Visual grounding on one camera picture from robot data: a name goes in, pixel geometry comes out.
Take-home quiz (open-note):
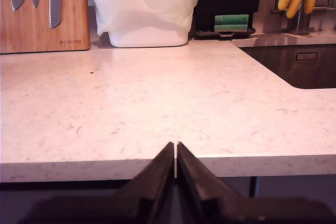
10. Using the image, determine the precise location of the stainless steel sink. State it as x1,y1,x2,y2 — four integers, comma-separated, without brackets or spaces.
230,35,336,90

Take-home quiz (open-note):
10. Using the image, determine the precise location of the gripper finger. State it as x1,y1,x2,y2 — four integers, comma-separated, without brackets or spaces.
112,142,176,224
176,141,238,224

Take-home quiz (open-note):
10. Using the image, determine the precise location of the green sponge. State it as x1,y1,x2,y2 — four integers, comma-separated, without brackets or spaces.
214,14,249,26
213,24,248,33

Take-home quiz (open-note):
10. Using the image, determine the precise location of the wooden knife block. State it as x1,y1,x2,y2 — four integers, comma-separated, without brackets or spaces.
0,0,91,55

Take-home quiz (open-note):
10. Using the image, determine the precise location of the serrated bread knife black handle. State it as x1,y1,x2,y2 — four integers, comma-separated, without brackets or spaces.
48,0,64,29

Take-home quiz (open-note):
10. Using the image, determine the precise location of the metal sink tap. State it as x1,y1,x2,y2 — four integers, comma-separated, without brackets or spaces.
271,0,336,36

